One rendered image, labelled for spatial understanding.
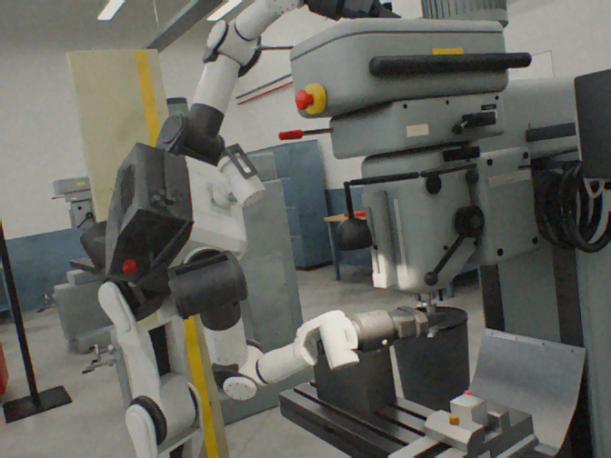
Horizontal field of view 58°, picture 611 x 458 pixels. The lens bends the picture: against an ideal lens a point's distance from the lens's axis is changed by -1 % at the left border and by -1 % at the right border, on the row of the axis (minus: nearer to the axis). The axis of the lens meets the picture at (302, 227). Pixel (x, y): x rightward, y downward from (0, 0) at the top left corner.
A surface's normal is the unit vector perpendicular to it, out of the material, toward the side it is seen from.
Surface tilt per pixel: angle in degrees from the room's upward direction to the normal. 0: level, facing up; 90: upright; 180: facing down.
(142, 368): 90
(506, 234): 90
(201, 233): 95
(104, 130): 90
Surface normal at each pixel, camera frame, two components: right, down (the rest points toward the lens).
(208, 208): 0.61, -0.57
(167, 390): 0.82, 0.02
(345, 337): 0.18, -0.45
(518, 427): 0.55, 0.00
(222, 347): -0.10, 0.61
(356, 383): -0.75, 0.18
